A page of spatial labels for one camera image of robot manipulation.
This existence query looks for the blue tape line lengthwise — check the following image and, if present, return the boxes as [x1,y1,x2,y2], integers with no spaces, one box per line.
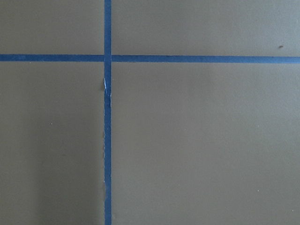
[104,0,112,225]

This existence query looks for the blue tape line crosswise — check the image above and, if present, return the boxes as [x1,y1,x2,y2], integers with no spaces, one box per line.
[0,54,300,64]

